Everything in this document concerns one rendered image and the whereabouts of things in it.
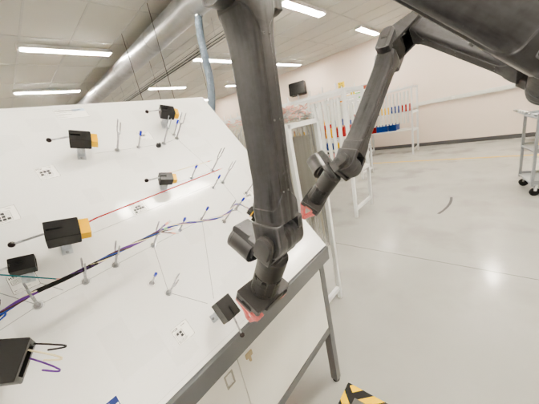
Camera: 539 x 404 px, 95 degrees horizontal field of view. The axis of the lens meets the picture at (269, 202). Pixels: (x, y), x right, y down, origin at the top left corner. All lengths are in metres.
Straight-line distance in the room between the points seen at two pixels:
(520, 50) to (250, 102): 0.27
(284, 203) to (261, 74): 0.18
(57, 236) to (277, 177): 0.57
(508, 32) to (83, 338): 0.86
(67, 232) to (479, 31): 0.79
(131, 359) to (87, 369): 0.09
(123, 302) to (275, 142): 0.62
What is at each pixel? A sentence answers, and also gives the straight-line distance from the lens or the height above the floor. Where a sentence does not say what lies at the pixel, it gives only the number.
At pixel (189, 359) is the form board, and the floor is 0.90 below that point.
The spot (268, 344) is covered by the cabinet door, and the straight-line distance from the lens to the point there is 1.06.
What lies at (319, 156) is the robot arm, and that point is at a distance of 0.80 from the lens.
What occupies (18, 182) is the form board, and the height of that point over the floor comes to 1.44.
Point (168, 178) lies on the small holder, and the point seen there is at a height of 1.35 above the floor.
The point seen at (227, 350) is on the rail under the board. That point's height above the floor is 0.86.
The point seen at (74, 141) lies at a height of 1.52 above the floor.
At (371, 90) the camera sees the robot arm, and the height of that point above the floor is 1.49.
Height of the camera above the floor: 1.44
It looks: 17 degrees down
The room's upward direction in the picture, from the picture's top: 12 degrees counter-clockwise
